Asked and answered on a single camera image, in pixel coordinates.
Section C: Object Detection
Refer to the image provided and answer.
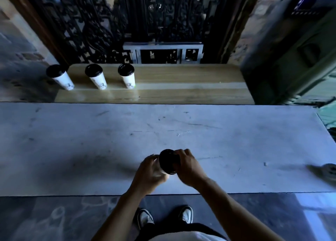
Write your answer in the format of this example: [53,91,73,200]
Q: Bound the person's right hand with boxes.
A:
[172,149,210,188]

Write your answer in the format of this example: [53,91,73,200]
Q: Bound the wooden shelf board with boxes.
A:
[54,63,255,105]

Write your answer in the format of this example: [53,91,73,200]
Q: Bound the grey round metal object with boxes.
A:
[307,163,336,182]

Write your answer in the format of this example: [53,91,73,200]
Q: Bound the white paper cup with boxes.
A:
[153,157,170,177]

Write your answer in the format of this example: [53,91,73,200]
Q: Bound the person's right shoe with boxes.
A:
[179,205,194,224]

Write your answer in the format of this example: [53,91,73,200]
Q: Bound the person's left shoe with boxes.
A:
[137,208,154,229]

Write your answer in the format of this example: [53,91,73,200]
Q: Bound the black ornate iron grille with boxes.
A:
[22,0,260,64]

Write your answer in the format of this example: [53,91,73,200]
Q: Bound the white metal frame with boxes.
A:
[122,42,204,64]

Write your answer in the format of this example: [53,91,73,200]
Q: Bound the person's shoe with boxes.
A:
[137,208,154,229]
[179,205,194,224]

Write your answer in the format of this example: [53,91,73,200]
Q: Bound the person's left hand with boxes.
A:
[130,154,169,195]

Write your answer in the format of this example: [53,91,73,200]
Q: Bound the dark green cabinet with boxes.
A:
[240,8,336,106]

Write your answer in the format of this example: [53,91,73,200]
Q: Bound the white cup with black lid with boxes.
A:
[85,64,107,90]
[46,64,75,91]
[118,63,136,89]

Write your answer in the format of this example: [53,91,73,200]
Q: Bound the person's left forearm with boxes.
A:
[90,188,147,241]

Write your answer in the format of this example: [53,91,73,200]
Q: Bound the person's dark trousers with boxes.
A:
[134,222,226,241]

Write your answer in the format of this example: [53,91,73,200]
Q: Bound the black plastic cup lid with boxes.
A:
[159,149,181,175]

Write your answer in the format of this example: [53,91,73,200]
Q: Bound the person's right forearm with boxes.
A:
[195,178,285,241]

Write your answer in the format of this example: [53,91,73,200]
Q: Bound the person's white shirt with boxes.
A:
[150,231,227,241]

